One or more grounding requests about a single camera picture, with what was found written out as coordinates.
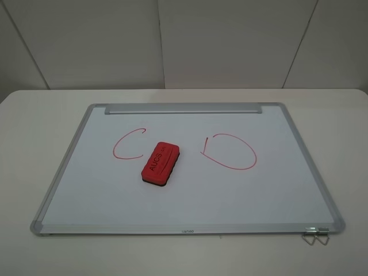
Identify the right metal binder clip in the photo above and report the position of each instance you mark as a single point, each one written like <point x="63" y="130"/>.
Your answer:
<point x="322" y="235"/>

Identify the left metal binder clip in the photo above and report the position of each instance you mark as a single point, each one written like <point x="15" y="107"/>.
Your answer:
<point x="310" y="235"/>

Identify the metal binder clip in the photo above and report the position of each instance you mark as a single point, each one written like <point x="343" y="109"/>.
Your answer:
<point x="310" y="235"/>
<point x="322" y="235"/>

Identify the white whiteboard with aluminium frame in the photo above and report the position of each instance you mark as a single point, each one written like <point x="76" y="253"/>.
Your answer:
<point x="242" y="168"/>

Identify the red whiteboard eraser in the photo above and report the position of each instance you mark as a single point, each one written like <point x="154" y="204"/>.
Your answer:
<point x="160" y="164"/>

